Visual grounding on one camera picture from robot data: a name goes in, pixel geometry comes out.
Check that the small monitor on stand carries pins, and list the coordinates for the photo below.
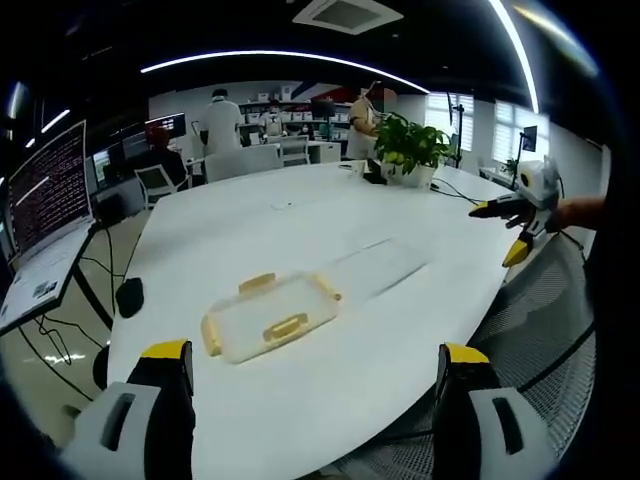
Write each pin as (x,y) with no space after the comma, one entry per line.
(529,137)

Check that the open laptop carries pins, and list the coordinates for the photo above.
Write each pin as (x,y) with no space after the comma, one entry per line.
(47,200)

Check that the black computer mouse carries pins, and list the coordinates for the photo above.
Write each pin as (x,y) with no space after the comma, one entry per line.
(130,297)

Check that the computer monitor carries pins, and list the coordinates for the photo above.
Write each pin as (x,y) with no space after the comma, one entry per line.
(101,166)
(135,145)
(167,125)

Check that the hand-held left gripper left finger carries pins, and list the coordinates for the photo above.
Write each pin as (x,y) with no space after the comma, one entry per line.
(125,415)

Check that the grey mesh office chair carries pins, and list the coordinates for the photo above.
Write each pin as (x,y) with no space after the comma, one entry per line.
(530,325)

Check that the storage shelf with boxes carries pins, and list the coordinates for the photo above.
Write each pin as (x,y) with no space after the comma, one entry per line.
(305,115)

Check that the clear plastic container yellow latches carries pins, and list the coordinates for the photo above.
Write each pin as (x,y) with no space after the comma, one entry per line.
(272,315)

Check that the ceiling air conditioner vent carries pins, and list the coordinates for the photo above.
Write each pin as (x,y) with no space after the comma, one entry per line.
(347,14)

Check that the black tripod stand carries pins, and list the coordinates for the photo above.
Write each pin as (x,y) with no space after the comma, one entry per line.
(457,130)

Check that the white office chair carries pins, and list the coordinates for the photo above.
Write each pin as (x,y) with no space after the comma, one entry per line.
(242,162)
(157,182)
(295,149)

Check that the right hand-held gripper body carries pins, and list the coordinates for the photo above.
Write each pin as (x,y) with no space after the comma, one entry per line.
(537,187)

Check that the black box on table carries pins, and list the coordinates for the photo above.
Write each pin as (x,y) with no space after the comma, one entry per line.
(375,175)

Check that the green potted plant white pot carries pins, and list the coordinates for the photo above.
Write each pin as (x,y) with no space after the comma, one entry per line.
(407,145)

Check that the curved ceiling light strip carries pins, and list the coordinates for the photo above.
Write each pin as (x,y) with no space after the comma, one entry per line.
(520,45)
(280,56)

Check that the laptop stand table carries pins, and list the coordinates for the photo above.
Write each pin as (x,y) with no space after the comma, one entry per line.
(75,280)

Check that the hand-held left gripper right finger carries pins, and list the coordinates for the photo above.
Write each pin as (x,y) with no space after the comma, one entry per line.
(500,415)

